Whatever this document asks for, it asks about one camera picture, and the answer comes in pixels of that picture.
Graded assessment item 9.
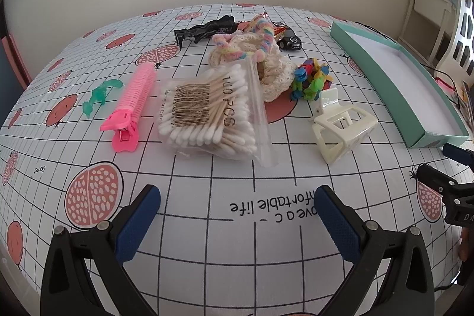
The black toy figure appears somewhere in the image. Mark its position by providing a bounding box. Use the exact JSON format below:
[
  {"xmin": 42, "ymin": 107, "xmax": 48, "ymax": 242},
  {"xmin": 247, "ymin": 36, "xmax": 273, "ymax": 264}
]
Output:
[{"xmin": 173, "ymin": 15, "xmax": 238, "ymax": 47}]

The black cable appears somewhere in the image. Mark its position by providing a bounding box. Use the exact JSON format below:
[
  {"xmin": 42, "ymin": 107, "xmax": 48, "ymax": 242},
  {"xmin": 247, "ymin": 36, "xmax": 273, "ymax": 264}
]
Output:
[{"xmin": 352, "ymin": 21, "xmax": 465, "ymax": 109}]

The pink hair roller clip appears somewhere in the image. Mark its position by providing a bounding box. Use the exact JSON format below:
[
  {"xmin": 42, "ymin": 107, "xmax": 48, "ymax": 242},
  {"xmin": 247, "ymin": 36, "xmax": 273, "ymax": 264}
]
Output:
[{"xmin": 99, "ymin": 63, "xmax": 156, "ymax": 154}]

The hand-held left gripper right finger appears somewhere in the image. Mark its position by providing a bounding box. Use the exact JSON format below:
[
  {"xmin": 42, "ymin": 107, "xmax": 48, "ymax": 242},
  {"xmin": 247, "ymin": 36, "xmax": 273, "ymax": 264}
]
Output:
[{"xmin": 314, "ymin": 185, "xmax": 435, "ymax": 316}]

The pastel rainbow scrunchie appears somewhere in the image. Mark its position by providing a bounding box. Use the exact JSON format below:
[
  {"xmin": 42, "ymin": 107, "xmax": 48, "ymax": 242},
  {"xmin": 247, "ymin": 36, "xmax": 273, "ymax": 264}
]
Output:
[{"xmin": 212, "ymin": 15, "xmax": 276, "ymax": 62}]

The green plastic hair clip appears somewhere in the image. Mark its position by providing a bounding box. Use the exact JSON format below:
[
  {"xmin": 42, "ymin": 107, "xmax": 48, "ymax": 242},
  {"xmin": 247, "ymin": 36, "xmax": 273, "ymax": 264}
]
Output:
[{"xmin": 82, "ymin": 79, "xmax": 123, "ymax": 118}]

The white wooden shelf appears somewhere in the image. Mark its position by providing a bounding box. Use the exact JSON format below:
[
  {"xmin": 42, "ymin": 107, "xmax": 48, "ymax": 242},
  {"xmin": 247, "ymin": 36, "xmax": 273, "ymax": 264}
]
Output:
[{"xmin": 398, "ymin": 0, "xmax": 463, "ymax": 65}]

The teal cardboard box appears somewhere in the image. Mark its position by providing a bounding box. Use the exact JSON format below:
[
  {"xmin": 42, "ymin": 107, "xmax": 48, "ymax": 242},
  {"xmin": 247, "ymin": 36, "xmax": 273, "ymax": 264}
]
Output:
[{"xmin": 330, "ymin": 21, "xmax": 469, "ymax": 148}]

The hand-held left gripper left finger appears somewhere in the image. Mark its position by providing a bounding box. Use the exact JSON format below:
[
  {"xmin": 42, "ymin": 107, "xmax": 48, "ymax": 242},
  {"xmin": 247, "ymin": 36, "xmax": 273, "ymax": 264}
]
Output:
[{"xmin": 40, "ymin": 185, "xmax": 161, "ymax": 316}]

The red yellow snack packet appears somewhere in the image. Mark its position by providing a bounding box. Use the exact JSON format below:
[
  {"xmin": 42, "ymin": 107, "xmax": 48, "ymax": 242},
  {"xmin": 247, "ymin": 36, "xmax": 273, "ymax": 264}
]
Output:
[{"xmin": 272, "ymin": 25, "xmax": 292, "ymax": 41}]

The pink board edge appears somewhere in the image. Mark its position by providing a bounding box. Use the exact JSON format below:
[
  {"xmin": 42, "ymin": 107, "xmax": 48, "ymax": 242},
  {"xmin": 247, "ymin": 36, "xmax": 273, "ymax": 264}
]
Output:
[{"xmin": 0, "ymin": 34, "xmax": 32, "ymax": 91}]

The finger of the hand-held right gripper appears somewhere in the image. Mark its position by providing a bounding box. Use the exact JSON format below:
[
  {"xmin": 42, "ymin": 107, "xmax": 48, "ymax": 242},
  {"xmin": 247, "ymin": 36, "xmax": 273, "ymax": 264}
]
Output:
[
  {"xmin": 442, "ymin": 143, "xmax": 474, "ymax": 169},
  {"xmin": 417, "ymin": 163, "xmax": 474, "ymax": 199}
]

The pomegranate print grid tablecloth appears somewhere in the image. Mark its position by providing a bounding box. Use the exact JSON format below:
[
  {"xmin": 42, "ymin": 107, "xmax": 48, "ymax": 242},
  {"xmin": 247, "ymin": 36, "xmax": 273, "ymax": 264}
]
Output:
[{"xmin": 0, "ymin": 3, "xmax": 474, "ymax": 316}]

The bag of cotton swabs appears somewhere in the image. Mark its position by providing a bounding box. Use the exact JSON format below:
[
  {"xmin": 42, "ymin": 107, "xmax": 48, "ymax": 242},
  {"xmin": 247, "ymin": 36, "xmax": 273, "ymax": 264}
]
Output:
[{"xmin": 157, "ymin": 59, "xmax": 278, "ymax": 169}]

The white lattice panel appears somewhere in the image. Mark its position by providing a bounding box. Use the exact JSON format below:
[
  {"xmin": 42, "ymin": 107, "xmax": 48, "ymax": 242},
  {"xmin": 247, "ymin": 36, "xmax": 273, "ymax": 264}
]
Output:
[{"xmin": 450, "ymin": 0, "xmax": 474, "ymax": 76}]

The cream lace cloth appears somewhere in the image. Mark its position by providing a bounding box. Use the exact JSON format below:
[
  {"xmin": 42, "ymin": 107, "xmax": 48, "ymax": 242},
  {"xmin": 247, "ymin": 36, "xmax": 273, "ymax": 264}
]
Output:
[{"xmin": 209, "ymin": 33, "xmax": 297, "ymax": 102}]

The black toy car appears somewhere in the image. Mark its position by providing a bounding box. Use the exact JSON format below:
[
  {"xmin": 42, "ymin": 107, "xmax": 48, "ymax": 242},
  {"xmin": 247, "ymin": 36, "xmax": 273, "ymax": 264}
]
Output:
[{"xmin": 276, "ymin": 30, "xmax": 302, "ymax": 51}]

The person's right hand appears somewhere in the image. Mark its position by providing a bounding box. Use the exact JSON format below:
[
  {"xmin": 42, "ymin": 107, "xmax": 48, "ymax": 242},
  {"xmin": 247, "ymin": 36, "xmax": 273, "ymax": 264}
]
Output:
[{"xmin": 458, "ymin": 229, "xmax": 468, "ymax": 262}]

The cream hair claw clip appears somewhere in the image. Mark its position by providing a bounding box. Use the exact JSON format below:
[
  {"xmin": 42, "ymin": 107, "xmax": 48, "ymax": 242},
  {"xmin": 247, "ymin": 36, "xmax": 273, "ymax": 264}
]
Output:
[{"xmin": 310, "ymin": 87, "xmax": 379, "ymax": 165}]

